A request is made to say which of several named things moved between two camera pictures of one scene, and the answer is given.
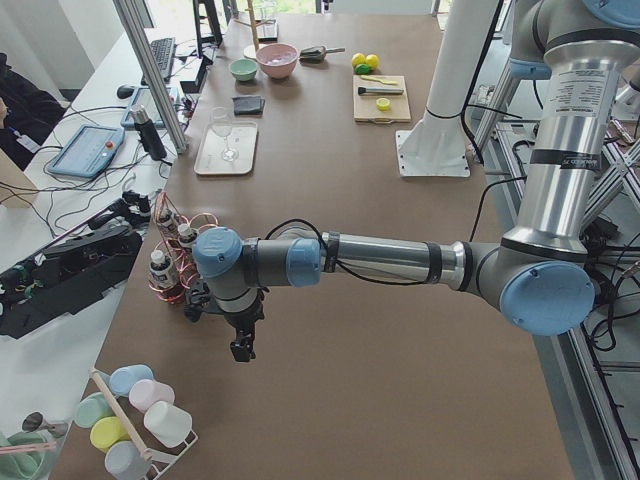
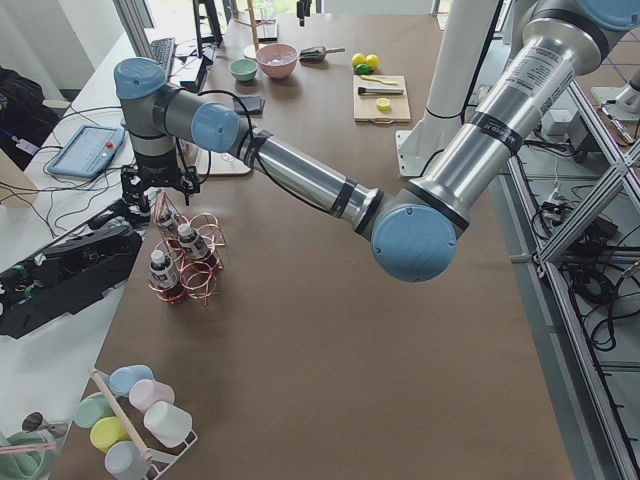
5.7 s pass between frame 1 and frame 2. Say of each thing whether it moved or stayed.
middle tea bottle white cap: stayed
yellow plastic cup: stayed
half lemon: stayed
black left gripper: moved
